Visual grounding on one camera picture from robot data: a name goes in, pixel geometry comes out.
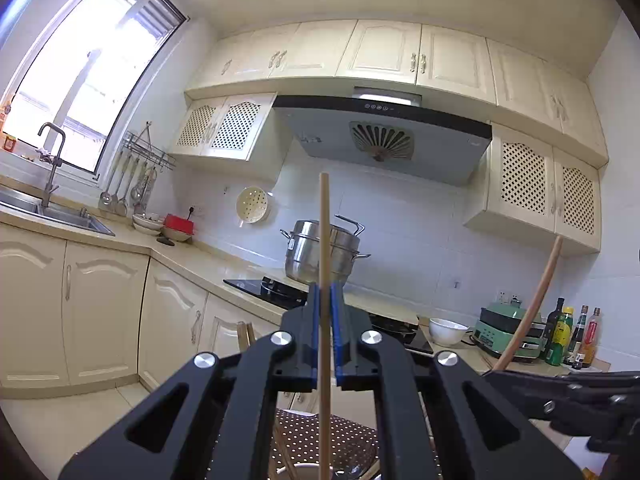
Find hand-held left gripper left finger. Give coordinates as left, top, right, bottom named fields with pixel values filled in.
left=59, top=282, right=321, bottom=480

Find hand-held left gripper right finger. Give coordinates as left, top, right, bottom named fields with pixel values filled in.
left=329, top=281, right=583, bottom=480

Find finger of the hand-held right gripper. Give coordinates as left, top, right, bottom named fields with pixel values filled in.
left=484, top=375, right=621, bottom=431
left=487, top=371, right=640, bottom=396

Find wooden chopstick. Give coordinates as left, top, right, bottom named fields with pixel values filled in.
left=494, top=236, right=564, bottom=373
left=318, top=172, right=332, bottom=480

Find pink utensil cup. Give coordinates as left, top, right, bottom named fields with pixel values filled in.
left=294, top=461, right=351, bottom=480

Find dark sauce bottle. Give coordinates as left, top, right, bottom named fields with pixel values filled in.
left=565, top=305, right=590, bottom=368

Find red label bottle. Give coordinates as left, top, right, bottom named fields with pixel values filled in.
left=580, top=307, right=602, bottom=366

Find dark oil bottle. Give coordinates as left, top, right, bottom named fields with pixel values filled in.
left=545, top=297, right=566, bottom=361

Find black induction cooktop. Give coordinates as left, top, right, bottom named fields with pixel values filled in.
left=223, top=276, right=435, bottom=356

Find stainless steel steamer pot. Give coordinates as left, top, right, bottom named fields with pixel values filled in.
left=280, top=214, right=372, bottom=291

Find brown polka dot tablecloth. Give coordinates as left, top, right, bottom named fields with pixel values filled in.
left=269, top=407, right=443, bottom=480

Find green electric cooker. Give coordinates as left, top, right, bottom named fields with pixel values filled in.
left=472, top=301, right=548, bottom=361

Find white bowl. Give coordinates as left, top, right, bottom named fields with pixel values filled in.
left=429, top=317, right=471, bottom=346

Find beige stone countertop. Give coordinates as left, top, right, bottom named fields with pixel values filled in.
left=0, top=207, right=611, bottom=376

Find cream round strainer plate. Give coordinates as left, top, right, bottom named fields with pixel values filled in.
left=236, top=186, right=273, bottom=226

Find red container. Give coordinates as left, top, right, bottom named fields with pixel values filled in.
left=161, top=213, right=196, bottom=243

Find stacked white dishes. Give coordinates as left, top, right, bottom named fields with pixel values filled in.
left=132, top=212, right=163, bottom=237

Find grey range hood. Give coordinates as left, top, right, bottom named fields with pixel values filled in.
left=272, top=86, right=493, bottom=186

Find cream base cabinets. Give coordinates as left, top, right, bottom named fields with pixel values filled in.
left=0, top=222, right=326, bottom=411

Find stainless steel sink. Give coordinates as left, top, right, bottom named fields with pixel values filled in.
left=0, top=187, right=116, bottom=237

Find metal faucet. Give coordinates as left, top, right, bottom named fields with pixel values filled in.
left=37, top=121, right=67, bottom=208

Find kitchen window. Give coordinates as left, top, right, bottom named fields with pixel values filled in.
left=0, top=0, right=191, bottom=176

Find lattice door wall cabinet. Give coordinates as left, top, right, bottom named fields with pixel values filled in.
left=462, top=121, right=603, bottom=255
left=167, top=92, right=281, bottom=183

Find metal wall utensil rack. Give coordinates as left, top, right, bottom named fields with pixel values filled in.
left=121, top=121, right=177, bottom=171

